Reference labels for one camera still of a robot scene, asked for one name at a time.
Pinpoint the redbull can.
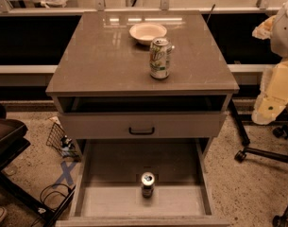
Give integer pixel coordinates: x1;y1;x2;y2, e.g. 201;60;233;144
141;172;155;198

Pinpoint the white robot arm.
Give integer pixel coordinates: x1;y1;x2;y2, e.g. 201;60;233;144
251;0;288;125

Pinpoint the grey drawer cabinet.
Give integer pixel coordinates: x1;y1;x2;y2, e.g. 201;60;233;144
45;10;240;227

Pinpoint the green white soda can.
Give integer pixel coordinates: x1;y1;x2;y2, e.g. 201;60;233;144
149;37;172;79

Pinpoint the open bottom drawer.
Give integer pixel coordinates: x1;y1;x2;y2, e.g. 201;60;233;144
56;139;229;227

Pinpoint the white bowl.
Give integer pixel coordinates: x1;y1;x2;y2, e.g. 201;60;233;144
129;23;167;45

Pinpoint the dark cart on left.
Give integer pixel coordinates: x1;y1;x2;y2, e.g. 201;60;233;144
0;103;75;227

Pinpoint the black office chair base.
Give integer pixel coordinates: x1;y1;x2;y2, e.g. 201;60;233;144
228;98;288;227

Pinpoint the middle drawer with black handle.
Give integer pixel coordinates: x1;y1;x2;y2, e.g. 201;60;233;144
59;113;227;139

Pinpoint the black wire basket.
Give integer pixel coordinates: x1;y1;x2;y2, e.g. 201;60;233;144
46;123;78;159

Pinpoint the black cable on floor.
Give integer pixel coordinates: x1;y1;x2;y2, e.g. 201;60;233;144
39;183;74;211

